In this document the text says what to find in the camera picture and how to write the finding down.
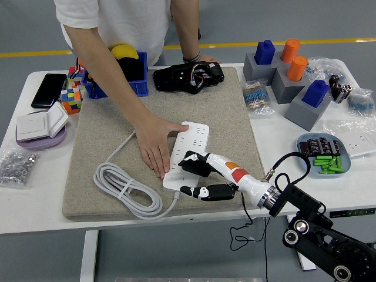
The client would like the black open electronic housing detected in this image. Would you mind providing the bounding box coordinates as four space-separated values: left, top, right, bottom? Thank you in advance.
153 61 226 95

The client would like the person's right hand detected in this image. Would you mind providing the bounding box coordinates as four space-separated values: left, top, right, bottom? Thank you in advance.
135 116 190 180

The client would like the person's wristband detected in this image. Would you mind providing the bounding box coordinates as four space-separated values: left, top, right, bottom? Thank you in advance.
182 52 202 64

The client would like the white power strip with cable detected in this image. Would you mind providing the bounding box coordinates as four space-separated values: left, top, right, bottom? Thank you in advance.
93 121 210 220

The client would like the clear bag of metal nuts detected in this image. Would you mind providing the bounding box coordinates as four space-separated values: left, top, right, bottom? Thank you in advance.
0 149 41 189

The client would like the person's left hand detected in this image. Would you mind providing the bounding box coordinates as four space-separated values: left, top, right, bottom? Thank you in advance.
199 53 221 64

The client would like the small white wall switch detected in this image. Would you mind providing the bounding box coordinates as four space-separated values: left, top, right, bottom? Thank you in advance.
46 101 71 139

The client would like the grey-brown mat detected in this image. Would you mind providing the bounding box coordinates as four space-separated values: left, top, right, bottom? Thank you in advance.
62 66 270 223

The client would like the black plug with cord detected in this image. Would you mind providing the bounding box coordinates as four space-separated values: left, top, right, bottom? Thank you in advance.
179 158 270 251

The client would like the clear bag of resistors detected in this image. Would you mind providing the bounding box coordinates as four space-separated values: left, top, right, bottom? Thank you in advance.
347 87 376 118
305 56 346 83
240 79 276 116

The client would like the colourful puzzle cube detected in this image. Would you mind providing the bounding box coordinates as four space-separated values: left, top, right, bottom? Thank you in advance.
60 87 83 115
67 66 86 89

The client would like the purple tray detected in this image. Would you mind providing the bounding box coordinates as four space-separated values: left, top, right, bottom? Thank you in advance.
16 110 68 151

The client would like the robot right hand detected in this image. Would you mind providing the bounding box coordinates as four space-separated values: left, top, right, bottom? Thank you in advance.
178 150 273 206

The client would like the yellow lemon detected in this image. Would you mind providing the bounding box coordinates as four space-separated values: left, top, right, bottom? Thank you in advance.
110 43 139 61

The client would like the white wall socket panel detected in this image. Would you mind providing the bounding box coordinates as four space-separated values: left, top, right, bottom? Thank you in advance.
337 132 374 158

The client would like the orange cylinder peg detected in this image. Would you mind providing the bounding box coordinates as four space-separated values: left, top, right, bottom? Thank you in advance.
280 38 301 64
286 55 309 82

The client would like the clear plastic bag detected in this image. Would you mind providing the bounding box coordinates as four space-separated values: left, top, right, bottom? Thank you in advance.
321 119 376 159

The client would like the blue square peg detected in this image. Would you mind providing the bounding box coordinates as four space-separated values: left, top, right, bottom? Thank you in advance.
301 79 331 109
254 39 276 66

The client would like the black table control panel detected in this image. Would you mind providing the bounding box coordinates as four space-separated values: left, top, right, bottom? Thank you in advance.
328 207 376 219

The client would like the black hanging cable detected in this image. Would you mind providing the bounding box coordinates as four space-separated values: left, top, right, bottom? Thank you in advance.
263 217 269 282

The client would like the light blue plate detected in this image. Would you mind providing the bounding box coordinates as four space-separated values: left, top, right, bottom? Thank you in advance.
296 132 353 179

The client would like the blue plastic bin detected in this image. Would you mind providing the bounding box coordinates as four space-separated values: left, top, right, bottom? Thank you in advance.
80 51 149 99

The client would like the grey holder block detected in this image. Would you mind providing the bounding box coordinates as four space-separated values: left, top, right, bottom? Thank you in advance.
286 86 333 132
270 66 311 105
243 51 284 86

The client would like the large white wall switch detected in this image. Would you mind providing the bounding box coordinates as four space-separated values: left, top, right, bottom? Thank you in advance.
16 111 49 142

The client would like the black smartphone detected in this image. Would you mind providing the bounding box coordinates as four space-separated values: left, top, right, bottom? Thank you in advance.
31 73 68 109

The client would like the black drawstring bag red lining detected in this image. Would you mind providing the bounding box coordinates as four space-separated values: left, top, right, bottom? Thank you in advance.
70 57 145 99

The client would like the bundle of dark capacitors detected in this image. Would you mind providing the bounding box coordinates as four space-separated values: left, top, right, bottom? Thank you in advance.
328 74 353 104

